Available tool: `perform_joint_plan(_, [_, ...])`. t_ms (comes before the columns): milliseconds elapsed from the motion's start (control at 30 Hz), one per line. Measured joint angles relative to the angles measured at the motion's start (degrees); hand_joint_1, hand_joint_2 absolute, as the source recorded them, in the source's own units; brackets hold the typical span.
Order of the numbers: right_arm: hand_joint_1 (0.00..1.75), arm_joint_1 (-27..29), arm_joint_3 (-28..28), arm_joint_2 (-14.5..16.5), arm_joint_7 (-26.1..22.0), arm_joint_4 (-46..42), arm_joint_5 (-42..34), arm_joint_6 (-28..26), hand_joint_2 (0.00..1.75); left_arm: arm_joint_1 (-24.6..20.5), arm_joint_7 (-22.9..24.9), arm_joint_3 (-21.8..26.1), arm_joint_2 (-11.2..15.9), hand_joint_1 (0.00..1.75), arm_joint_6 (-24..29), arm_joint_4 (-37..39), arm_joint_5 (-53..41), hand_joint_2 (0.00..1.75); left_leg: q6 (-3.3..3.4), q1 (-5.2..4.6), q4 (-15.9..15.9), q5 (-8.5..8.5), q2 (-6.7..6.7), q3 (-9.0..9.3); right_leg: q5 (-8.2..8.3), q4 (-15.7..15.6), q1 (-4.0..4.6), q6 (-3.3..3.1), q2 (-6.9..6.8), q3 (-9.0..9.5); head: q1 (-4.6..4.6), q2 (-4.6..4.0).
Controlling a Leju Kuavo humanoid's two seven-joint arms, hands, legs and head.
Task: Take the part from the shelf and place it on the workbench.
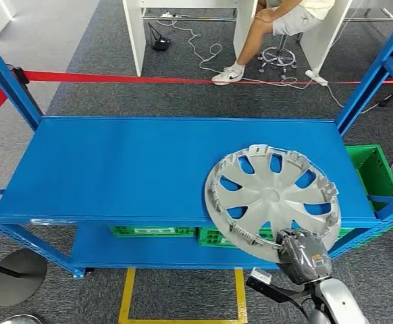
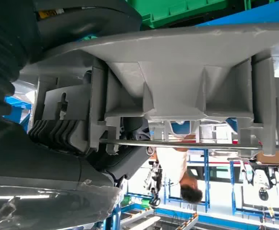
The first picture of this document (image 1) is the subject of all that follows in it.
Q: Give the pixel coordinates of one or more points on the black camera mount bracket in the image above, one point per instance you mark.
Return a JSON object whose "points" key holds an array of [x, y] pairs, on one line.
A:
{"points": [[274, 293]]}

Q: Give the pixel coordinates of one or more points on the black router with antennas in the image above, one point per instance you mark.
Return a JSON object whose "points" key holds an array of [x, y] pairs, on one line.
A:
{"points": [[161, 43]]}

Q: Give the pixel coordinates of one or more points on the blue metal shelf rack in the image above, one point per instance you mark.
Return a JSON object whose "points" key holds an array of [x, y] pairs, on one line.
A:
{"points": [[115, 170]]}

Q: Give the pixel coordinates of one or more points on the chrome swivel stool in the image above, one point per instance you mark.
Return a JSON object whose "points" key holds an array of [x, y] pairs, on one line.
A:
{"points": [[279, 56]]}

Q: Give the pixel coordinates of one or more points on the black belt stanchion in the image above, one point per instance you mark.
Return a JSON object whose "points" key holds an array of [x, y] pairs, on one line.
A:
{"points": [[17, 277]]}

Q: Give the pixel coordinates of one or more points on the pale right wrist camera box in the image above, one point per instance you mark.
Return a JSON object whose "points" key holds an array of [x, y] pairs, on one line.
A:
{"points": [[260, 276]]}

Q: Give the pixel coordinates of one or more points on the silver plastic wheel hubcap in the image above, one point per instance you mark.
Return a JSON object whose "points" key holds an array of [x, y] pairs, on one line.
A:
{"points": [[271, 196]]}

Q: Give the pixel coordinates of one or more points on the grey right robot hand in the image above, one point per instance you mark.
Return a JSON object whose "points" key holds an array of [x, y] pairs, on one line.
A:
{"points": [[301, 259]]}

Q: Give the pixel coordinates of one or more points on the white panel desk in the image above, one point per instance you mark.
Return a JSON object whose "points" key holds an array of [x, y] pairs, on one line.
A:
{"points": [[136, 35]]}

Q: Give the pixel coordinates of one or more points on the person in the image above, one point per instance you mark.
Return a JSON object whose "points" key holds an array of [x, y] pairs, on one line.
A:
{"points": [[284, 20]]}

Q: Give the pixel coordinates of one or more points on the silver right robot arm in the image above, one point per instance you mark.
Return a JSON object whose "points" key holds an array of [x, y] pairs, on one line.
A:
{"points": [[341, 299]]}

